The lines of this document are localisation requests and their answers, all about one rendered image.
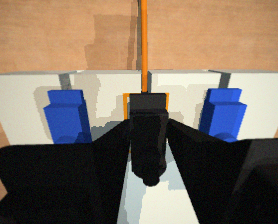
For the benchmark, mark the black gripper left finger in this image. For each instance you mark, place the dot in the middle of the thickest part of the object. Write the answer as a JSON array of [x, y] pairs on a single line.
[[99, 166]]

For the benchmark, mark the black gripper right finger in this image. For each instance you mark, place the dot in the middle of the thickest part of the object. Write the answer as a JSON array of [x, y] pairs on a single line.
[[215, 171]]

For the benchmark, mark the white flat panel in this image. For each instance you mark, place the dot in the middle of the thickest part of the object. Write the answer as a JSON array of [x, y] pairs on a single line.
[[79, 106]]

